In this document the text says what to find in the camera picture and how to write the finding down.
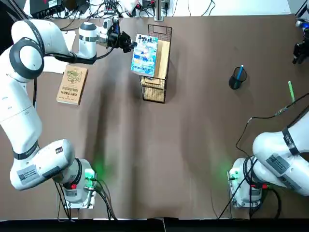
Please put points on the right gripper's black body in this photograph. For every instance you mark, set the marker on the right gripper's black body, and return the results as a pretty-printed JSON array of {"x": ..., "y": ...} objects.
[{"x": 303, "y": 49}]

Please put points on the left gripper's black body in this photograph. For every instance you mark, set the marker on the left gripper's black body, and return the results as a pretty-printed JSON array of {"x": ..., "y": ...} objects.
[{"x": 118, "y": 39}]

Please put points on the blue illustrated book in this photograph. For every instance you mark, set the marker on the blue illustrated book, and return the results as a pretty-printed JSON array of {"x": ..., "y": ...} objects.
[{"x": 144, "y": 58}]

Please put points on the green marker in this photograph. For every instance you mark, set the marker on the green marker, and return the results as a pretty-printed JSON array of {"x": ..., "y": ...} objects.
[{"x": 291, "y": 91}]

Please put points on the blue marker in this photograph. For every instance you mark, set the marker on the blue marker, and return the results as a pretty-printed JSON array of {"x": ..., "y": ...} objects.
[{"x": 240, "y": 71}]

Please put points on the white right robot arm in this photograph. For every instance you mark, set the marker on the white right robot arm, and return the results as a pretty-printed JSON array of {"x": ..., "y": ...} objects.
[{"x": 277, "y": 154}]

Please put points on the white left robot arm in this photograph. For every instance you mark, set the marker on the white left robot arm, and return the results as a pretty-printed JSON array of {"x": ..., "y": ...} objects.
[{"x": 21, "y": 120}]

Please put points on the brown book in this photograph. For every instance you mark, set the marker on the brown book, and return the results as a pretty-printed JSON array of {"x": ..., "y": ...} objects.
[{"x": 72, "y": 84}]

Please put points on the black mesh pen holder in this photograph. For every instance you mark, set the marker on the black mesh pen holder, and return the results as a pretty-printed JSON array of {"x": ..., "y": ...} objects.
[{"x": 234, "y": 83}]

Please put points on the black box with red logo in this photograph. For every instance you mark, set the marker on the black box with red logo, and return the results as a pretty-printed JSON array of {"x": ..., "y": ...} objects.
[{"x": 43, "y": 9}]

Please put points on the aluminium frame post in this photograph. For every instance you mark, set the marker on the aluminium frame post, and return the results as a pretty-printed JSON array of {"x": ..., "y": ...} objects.
[{"x": 160, "y": 10}]

